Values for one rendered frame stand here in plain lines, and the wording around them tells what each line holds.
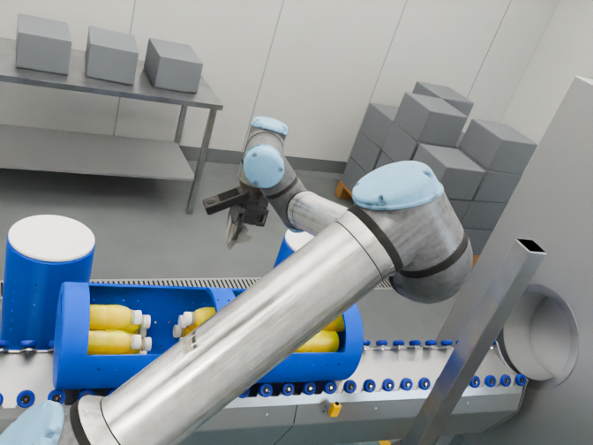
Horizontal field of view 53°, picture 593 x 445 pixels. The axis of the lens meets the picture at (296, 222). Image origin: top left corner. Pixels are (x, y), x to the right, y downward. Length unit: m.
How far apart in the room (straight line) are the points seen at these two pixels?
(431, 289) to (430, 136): 3.90
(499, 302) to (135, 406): 1.06
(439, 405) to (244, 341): 1.12
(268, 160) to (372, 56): 4.39
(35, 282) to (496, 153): 3.48
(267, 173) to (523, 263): 0.68
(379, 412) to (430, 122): 2.96
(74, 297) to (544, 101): 5.62
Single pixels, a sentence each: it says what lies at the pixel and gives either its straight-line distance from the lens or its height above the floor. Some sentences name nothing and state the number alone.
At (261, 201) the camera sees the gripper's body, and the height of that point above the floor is 1.57.
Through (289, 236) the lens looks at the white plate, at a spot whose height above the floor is 1.04.
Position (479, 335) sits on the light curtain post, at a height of 1.42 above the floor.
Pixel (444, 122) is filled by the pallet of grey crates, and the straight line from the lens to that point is 4.78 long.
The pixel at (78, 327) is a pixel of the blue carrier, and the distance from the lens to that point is 1.61.
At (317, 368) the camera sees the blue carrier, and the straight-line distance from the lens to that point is 1.84.
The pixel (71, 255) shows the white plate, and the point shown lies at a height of 1.04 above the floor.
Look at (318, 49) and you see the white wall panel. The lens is 5.37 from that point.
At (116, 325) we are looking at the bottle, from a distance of 1.70.
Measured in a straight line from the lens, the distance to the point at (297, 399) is 1.97.
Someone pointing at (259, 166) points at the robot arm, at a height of 1.74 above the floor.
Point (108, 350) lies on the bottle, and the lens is 1.68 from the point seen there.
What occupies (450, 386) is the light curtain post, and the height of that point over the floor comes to 1.23.
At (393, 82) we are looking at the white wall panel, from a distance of 5.89.
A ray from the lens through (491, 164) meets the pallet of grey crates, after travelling 4.73.
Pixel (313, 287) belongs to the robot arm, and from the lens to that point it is 0.79.
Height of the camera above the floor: 2.27
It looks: 28 degrees down
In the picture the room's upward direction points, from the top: 19 degrees clockwise
